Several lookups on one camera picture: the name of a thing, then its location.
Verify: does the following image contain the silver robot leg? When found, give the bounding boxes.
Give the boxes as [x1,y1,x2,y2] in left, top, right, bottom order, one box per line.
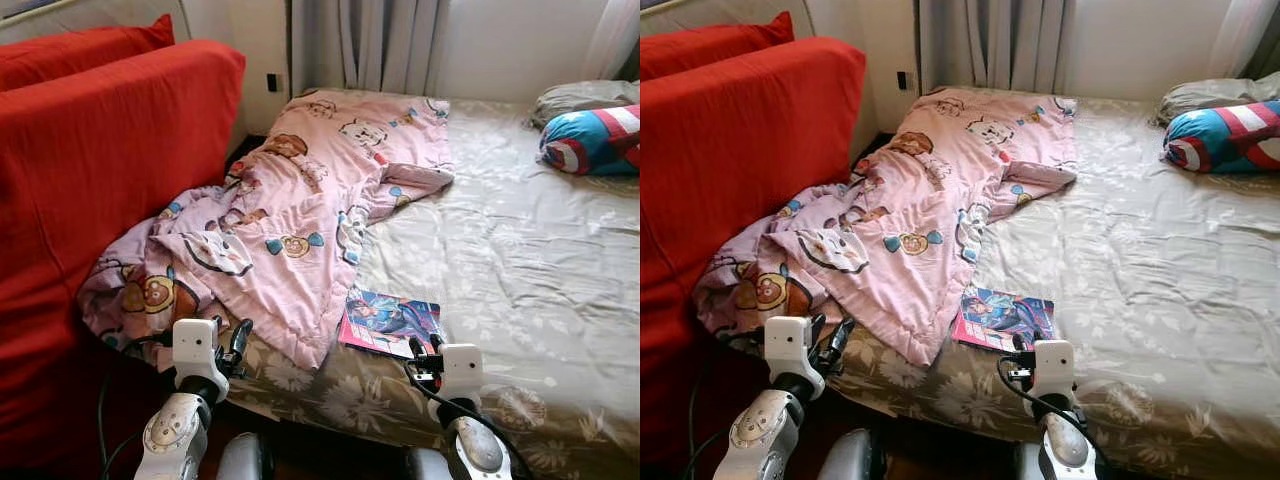
[1015,443,1051,480]
[215,432,276,480]
[405,447,453,480]
[815,428,886,480]

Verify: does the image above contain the red cushion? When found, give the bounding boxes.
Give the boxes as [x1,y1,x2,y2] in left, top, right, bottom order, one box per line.
[0,14,177,93]
[640,11,796,83]

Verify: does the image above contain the silver right robot leg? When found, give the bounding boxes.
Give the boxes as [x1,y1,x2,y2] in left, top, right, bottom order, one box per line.
[405,447,453,480]
[1015,443,1051,480]

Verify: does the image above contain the pale sheer curtain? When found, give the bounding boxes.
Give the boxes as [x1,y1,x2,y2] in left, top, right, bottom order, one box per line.
[1205,0,1276,81]
[583,0,641,83]

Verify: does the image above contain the grey pleated curtain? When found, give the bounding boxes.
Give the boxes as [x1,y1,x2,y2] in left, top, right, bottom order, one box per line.
[290,0,446,96]
[918,0,1076,93]

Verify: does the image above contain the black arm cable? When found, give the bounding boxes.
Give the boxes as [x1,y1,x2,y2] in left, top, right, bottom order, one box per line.
[995,357,1106,480]
[96,330,176,480]
[683,335,769,480]
[403,360,513,480]

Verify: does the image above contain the red white blue bolster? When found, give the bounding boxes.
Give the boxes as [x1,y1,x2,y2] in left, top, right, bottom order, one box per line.
[1162,100,1280,175]
[538,103,641,178]

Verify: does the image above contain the red covered mattress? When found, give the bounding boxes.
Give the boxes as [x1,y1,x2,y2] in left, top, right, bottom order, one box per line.
[0,40,247,446]
[640,37,867,441]

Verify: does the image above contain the silver left robot leg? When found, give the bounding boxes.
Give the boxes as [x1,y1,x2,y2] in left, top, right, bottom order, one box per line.
[215,432,276,480]
[815,428,886,480]

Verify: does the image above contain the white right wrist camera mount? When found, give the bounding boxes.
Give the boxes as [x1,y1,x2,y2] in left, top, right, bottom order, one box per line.
[440,343,485,403]
[1033,340,1077,399]

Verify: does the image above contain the beige floral bed sheet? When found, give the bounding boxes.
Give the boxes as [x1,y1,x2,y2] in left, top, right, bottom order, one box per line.
[770,95,1280,480]
[150,95,641,480]

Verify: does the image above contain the colourful comic book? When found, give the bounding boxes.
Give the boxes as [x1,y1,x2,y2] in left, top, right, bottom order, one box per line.
[338,287,444,359]
[950,285,1056,353]

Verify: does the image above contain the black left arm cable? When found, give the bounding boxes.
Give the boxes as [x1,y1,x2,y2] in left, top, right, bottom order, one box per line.
[683,335,769,480]
[96,330,176,480]

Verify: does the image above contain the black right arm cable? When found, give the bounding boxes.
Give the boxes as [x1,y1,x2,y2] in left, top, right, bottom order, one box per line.
[403,360,513,480]
[995,357,1106,480]

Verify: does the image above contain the pink cartoon print blanket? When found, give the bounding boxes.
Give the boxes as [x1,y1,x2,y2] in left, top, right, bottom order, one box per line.
[78,88,456,371]
[693,87,1079,366]

